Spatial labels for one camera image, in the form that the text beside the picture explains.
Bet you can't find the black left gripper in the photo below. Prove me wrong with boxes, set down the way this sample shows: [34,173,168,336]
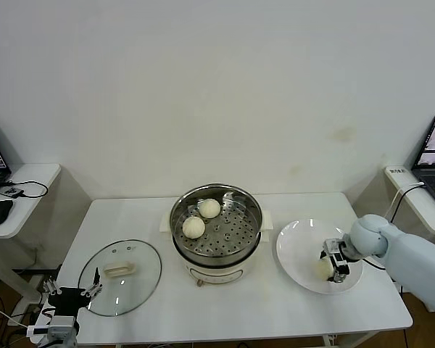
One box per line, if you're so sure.
[41,267,103,318]

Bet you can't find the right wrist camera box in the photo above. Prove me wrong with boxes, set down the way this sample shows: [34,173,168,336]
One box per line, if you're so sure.
[325,238,350,276]

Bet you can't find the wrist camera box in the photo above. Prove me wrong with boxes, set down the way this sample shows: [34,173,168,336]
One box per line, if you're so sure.
[27,315,78,338]
[325,238,350,276]

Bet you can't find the black power cable with adapter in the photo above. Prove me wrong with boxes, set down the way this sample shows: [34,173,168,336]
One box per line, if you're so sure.
[386,183,428,223]

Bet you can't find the white floor cable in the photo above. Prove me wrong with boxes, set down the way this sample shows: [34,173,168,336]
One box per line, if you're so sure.
[0,302,32,329]

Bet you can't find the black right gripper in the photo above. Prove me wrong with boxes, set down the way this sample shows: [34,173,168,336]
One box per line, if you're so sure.
[318,241,365,284]

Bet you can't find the small black usb device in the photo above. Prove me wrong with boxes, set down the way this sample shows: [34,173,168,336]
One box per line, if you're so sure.
[0,186,25,199]

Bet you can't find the black looped usb cable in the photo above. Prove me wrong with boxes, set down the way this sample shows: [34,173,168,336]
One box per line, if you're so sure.
[1,179,51,199]

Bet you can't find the cream electric cooking pot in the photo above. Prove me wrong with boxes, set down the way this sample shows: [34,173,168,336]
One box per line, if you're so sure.
[172,231,271,288]

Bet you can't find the white laptop cable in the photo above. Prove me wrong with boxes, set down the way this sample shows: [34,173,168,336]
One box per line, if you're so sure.
[390,183,426,219]

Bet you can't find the white steamed baozi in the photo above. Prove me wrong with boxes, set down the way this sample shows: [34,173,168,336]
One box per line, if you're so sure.
[182,216,207,239]
[198,198,221,219]
[315,257,337,281]

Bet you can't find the glass lid with cream handle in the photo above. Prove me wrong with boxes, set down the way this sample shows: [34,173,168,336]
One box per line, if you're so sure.
[78,238,163,317]

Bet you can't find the white side desk with label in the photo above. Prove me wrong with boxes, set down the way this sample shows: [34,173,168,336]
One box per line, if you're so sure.
[384,166,435,313]

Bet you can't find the white round plate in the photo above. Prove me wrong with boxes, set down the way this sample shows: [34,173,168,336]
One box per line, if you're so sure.
[276,218,365,294]

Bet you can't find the stainless steel steamer basket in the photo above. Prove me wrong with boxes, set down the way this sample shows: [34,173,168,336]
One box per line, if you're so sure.
[159,184,276,257]

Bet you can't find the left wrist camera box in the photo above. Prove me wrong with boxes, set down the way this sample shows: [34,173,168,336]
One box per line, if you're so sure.
[27,315,78,338]

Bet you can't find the white side desk with mouse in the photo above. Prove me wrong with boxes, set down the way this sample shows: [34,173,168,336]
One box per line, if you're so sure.
[0,162,63,326]

